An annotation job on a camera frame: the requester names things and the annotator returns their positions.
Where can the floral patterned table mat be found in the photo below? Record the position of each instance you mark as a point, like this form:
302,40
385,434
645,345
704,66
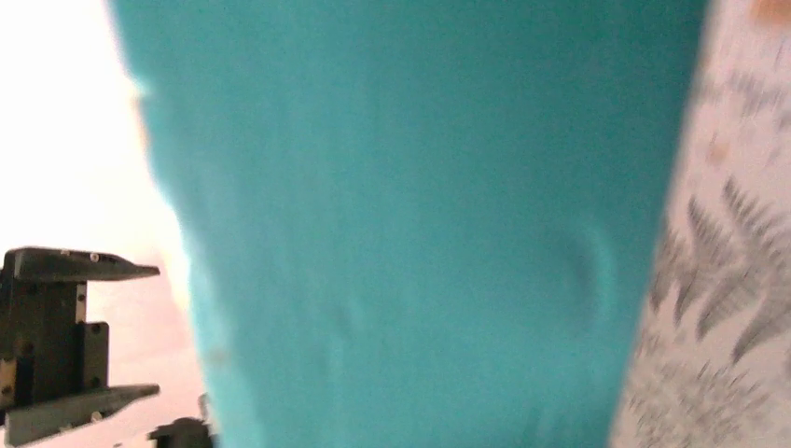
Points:
711,363

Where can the teal wooden picture frame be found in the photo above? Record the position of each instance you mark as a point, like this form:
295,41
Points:
413,223

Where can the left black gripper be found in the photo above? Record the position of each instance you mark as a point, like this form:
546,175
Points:
50,353

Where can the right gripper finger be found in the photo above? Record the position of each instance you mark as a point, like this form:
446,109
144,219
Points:
186,432

